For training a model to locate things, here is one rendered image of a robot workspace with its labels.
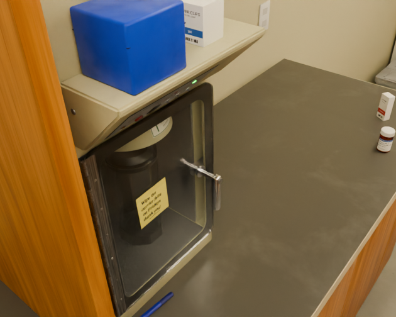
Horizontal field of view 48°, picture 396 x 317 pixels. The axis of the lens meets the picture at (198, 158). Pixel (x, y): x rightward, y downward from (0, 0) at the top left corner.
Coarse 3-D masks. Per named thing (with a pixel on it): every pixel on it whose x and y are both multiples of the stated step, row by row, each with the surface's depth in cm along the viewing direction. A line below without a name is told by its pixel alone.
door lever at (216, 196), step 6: (204, 168) 91; (198, 174) 90; (204, 174) 90; (210, 174) 89; (216, 174) 89; (216, 180) 88; (222, 180) 89; (216, 186) 89; (216, 192) 90; (216, 198) 91; (216, 204) 92; (216, 210) 93
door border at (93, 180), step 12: (120, 132) 69; (96, 168) 66; (96, 180) 67; (96, 192) 69; (96, 204) 70; (96, 228) 72; (108, 228) 74; (108, 240) 75; (108, 252) 77; (108, 276) 79; (120, 288) 84; (120, 300) 85; (120, 312) 87
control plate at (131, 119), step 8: (208, 72) 68; (192, 80) 64; (200, 80) 71; (184, 88) 67; (168, 96) 63; (176, 96) 71; (152, 104) 60; (160, 104) 67; (136, 112) 57; (144, 112) 62; (128, 120) 59
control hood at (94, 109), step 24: (240, 24) 72; (192, 48) 64; (216, 48) 64; (240, 48) 67; (192, 72) 59; (216, 72) 79; (72, 96) 56; (96, 96) 54; (120, 96) 53; (144, 96) 54; (72, 120) 59; (96, 120) 55; (120, 120) 54; (96, 144) 62
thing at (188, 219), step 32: (192, 96) 79; (128, 128) 70; (160, 128) 75; (192, 128) 83; (96, 160) 66; (128, 160) 72; (160, 160) 79; (192, 160) 87; (128, 192) 75; (192, 192) 92; (128, 224) 78; (160, 224) 87; (192, 224) 97; (128, 256) 82; (160, 256) 91; (128, 288) 86
